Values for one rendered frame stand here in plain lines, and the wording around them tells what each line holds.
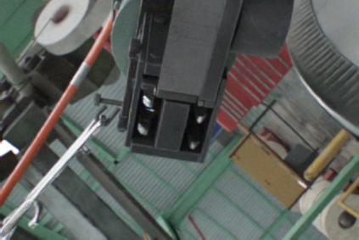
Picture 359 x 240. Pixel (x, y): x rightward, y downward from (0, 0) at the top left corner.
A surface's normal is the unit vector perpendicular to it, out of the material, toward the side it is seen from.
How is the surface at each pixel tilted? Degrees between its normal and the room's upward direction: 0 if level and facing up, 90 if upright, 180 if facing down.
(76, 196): 139
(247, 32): 62
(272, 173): 90
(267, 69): 90
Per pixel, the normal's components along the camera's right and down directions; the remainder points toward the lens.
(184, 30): 0.00, 0.55
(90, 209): 0.66, -0.44
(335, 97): -0.71, -0.62
